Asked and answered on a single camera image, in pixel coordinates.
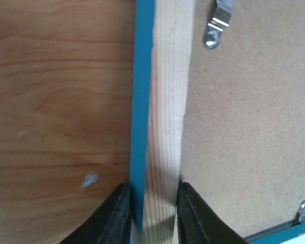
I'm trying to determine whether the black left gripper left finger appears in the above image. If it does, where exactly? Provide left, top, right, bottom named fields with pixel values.
left=61, top=184, right=131, bottom=244

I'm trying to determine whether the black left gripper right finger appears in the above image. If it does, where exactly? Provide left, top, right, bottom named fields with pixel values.
left=176, top=181, right=246, bottom=244

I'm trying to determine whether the blue wooden picture frame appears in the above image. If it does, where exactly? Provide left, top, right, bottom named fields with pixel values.
left=131, top=1, right=305, bottom=243

